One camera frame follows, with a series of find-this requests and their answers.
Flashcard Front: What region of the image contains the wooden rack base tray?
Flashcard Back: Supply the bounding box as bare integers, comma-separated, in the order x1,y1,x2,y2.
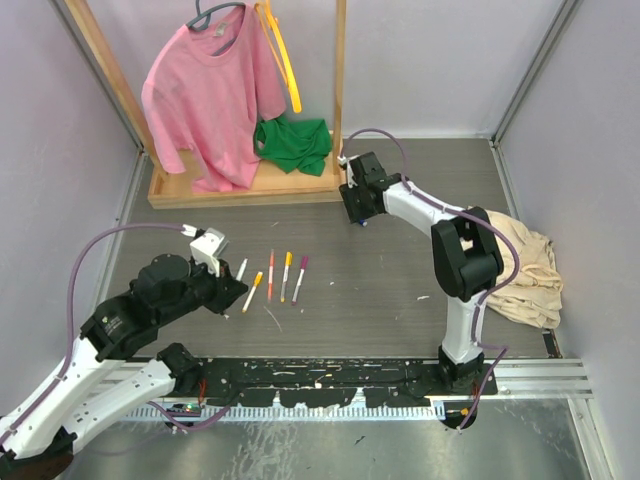
147,136,345,209

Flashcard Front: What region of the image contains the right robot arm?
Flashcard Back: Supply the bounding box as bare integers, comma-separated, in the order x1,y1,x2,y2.
339,152,504,394

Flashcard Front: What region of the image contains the yellow hanger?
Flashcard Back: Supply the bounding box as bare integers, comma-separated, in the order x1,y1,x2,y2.
254,0,302,114

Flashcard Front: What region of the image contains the white marker blue end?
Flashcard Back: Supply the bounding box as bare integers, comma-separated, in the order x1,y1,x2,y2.
235,258,248,281

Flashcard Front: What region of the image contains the green cloth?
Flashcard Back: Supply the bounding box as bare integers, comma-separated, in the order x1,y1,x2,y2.
254,115,332,177

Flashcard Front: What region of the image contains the beige cloth bag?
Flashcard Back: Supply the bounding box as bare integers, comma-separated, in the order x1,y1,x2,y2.
488,211,564,329

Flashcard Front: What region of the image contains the white pen yellow end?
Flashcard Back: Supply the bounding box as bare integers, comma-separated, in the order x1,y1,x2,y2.
241,284,258,313

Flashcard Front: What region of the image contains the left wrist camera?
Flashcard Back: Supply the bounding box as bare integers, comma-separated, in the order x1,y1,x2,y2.
189,228,229,277

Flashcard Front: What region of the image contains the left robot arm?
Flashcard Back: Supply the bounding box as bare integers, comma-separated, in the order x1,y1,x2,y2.
1,254,249,479

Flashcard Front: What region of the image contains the orange highlighter pen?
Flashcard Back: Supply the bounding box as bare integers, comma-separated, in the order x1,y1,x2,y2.
267,249,275,303

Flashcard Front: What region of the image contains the wooden rack right post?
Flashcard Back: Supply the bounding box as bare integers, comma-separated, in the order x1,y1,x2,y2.
332,0,347,177

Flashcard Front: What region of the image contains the white marker orange tip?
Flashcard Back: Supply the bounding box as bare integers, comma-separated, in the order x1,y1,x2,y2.
280,264,290,303

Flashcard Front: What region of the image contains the white pen purple end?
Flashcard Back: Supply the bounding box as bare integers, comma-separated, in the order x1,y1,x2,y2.
291,269,305,305

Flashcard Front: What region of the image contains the pink shirt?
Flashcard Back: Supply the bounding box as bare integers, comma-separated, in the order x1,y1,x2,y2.
141,4,286,192

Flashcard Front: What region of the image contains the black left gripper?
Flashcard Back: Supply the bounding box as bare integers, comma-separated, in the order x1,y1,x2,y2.
159,253,248,324

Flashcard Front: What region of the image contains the grey clothes hanger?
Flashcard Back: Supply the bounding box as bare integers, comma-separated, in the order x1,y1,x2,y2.
185,1,248,62

